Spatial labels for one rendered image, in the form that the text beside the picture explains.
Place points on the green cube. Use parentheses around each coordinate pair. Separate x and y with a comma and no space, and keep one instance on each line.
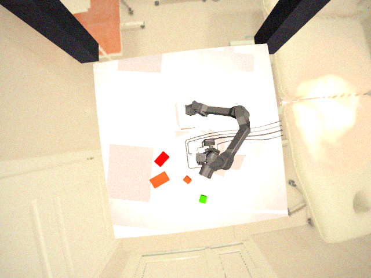
(203,199)

